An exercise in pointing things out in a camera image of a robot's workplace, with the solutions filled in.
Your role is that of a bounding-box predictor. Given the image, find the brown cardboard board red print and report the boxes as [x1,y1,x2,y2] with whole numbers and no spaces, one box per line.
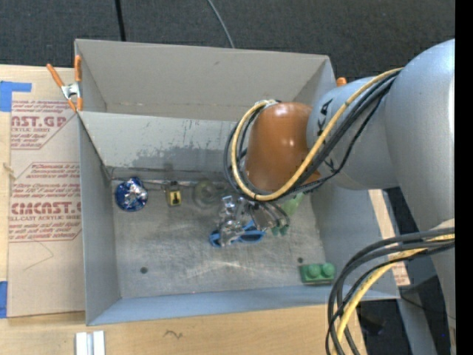
[0,64,86,320]

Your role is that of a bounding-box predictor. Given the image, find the grey metal bin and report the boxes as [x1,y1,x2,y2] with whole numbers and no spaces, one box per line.
[73,38,402,327]

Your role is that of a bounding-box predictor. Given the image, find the small yellow box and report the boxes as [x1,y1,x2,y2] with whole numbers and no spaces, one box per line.
[165,180,183,207]

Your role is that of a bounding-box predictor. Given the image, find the clear glass round thing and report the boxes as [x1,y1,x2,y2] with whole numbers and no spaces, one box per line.
[191,179,223,209]

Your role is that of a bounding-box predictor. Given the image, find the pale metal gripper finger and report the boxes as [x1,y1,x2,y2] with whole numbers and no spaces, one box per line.
[218,217,248,246]
[220,195,242,218]

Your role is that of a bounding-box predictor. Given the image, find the pale green plastic thing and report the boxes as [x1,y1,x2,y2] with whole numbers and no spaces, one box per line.
[282,192,306,216]

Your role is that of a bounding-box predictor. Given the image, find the green toy brick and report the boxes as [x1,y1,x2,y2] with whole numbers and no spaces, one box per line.
[298,262,336,284]

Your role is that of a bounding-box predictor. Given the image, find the blue and silver foil ball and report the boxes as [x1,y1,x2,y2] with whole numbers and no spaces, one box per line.
[114,177,149,212]

